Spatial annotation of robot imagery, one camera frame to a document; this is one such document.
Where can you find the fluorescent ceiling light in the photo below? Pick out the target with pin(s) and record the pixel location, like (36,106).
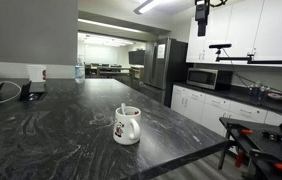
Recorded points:
(146,6)

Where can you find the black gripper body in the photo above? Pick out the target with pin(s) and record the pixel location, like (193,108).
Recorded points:
(202,12)

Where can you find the clear plastic water bottle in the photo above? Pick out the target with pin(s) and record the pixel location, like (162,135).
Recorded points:
(79,71)

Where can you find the white mug with cartoon print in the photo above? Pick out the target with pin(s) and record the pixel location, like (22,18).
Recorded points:
(125,133)

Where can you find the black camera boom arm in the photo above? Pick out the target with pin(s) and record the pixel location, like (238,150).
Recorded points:
(251,61)

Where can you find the white base cabinets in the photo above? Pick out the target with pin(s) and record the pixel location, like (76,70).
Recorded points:
(201,108)

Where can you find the background office tables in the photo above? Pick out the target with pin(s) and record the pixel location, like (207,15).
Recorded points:
(107,70)

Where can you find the black stereo camera bar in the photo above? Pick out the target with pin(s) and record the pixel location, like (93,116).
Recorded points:
(220,46)

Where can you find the silver microwave oven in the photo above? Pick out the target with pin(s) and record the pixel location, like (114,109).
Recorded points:
(202,77)

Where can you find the white wall cabinets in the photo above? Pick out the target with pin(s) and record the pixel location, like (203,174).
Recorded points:
(247,30)

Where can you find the black robot cart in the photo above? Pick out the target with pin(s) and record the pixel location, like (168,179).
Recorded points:
(257,143)

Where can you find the black bowl with utensil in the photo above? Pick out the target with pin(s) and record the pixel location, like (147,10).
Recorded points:
(20,89)

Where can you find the black wall television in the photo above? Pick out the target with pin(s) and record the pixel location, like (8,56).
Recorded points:
(137,57)

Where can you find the stainless steel refrigerator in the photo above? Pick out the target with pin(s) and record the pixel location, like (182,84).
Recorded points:
(162,66)

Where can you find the white cup with red print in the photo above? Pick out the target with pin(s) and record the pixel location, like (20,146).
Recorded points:
(35,74)

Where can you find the white paper sheet on refrigerator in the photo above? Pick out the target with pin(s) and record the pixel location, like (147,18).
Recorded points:
(161,51)

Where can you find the plate on kitchen counter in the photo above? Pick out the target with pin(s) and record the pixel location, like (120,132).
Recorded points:
(277,96)

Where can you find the dark bottle on kitchen counter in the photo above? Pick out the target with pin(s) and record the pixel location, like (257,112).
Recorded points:
(264,92)
(254,90)

